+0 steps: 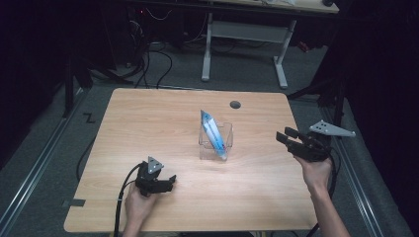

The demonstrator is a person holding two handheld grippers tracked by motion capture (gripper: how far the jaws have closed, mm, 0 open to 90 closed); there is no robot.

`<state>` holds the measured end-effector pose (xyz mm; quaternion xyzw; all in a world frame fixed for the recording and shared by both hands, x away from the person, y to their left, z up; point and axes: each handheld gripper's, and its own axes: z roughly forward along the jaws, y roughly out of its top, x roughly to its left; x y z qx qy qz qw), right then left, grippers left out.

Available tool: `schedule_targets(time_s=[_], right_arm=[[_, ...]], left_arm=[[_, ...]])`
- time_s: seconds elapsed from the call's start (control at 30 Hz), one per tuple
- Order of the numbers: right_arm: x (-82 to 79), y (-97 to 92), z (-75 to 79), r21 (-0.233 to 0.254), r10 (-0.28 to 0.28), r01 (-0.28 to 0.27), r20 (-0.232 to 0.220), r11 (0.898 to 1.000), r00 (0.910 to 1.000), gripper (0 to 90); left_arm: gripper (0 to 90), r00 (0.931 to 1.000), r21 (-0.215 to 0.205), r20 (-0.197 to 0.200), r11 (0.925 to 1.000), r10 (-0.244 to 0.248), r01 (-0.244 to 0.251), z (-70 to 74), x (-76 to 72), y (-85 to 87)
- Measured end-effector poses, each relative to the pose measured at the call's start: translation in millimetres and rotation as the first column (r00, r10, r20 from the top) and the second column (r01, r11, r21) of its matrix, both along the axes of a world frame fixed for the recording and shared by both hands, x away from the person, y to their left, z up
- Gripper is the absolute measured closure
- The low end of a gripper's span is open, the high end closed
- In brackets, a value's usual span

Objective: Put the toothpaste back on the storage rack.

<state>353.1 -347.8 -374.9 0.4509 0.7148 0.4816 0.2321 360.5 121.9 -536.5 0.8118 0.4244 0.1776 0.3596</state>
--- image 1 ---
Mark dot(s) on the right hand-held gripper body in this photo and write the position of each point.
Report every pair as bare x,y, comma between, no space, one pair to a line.
313,148

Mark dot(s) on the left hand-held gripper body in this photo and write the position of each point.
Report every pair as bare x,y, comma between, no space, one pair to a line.
148,179

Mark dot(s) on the clear plastic box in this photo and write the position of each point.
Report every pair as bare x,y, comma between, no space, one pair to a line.
205,146

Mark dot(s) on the blue white toothpaste tube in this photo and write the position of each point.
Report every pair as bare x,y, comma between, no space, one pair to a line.
214,135

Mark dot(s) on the person's right hand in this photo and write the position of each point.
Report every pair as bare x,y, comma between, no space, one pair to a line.
316,174

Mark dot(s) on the person's left hand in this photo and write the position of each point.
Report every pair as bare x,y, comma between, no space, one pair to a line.
138,205

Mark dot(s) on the black metal stand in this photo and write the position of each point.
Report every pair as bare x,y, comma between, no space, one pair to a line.
69,85
329,92

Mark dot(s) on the black table grommet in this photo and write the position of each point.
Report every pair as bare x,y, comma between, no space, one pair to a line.
235,105

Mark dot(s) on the grey tape strip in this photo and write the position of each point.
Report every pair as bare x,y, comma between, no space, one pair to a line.
74,202

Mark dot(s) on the black floor tape mark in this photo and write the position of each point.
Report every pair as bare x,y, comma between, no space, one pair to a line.
89,118

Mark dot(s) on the small red object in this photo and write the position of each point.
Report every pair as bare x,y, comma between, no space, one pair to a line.
303,46

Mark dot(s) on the white-framed wooden desk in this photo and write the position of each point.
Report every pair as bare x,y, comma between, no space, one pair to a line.
245,31

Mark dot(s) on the metal floor rail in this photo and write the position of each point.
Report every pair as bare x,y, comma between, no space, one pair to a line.
39,154
355,184

